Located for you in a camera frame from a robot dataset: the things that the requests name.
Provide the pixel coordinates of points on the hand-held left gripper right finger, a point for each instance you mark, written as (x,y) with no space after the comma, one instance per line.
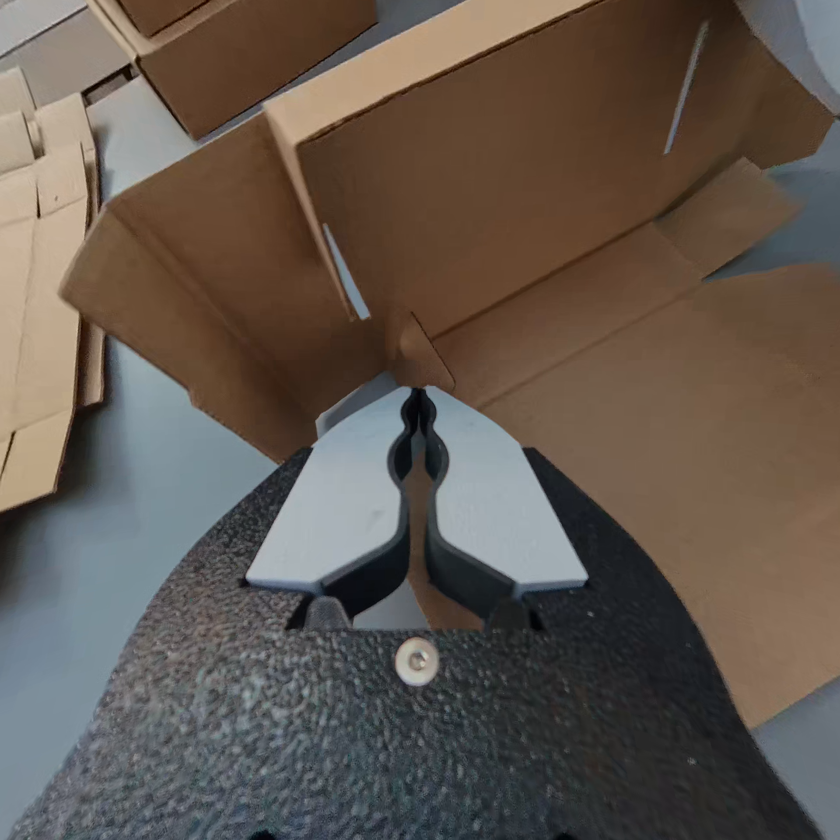
(499,512)

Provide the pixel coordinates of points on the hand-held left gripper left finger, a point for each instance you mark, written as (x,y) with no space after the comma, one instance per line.
(328,512)

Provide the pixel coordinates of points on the brown cardboard mailer box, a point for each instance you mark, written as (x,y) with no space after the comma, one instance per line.
(492,216)

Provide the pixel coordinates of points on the closed brown cardboard box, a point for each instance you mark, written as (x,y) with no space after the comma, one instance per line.
(262,72)
(157,13)

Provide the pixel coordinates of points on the stack of flat cardboard sheets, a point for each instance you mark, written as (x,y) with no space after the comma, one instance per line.
(39,295)

